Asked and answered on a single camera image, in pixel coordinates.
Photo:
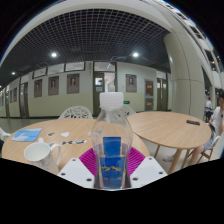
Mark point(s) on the red notice boards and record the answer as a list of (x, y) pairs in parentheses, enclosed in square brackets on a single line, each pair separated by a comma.
[(149, 88)]

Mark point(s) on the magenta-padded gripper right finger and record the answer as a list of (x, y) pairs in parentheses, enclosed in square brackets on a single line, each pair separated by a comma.
[(148, 171)]

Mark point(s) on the framed wall pictures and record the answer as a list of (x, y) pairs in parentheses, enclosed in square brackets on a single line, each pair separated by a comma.
[(73, 83)]

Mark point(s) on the black phone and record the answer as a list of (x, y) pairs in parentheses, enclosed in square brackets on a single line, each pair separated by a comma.
[(193, 122)]

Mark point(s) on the green exit sign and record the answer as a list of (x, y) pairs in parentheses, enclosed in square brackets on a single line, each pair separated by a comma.
[(126, 102)]

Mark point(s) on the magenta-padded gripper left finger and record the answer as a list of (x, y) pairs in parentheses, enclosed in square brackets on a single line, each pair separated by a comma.
[(75, 171)]

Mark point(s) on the blue and white booklet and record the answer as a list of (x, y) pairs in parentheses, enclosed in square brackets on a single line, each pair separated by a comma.
[(26, 134)]

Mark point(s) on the round wooden side table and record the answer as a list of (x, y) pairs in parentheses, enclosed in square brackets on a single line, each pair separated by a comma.
[(166, 128)]

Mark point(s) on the clear plastic water bottle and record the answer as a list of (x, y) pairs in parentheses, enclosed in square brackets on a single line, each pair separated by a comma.
[(111, 133)]

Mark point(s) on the round ceiling lights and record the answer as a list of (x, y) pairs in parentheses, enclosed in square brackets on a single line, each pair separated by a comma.
[(54, 54)]

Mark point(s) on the small white paper scrap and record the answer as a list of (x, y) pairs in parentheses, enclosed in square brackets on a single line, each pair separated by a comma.
[(65, 134)]

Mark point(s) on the white plastic lattice chair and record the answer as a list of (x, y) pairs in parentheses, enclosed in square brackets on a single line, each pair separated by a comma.
[(3, 134), (76, 112), (129, 110)]

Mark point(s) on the white mug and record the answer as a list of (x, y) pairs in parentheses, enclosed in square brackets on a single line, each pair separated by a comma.
[(38, 155)]

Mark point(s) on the person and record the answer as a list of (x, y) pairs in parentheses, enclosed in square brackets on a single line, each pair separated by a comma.
[(216, 123), (208, 106)]

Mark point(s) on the open dark-framed door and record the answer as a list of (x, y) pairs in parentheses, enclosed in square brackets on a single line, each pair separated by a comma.
[(100, 93)]

